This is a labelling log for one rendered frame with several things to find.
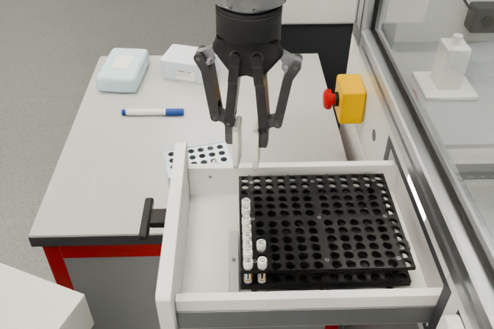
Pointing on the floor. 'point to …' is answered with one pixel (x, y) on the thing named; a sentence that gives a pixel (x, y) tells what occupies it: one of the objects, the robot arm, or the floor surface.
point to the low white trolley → (155, 179)
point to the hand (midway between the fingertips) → (247, 144)
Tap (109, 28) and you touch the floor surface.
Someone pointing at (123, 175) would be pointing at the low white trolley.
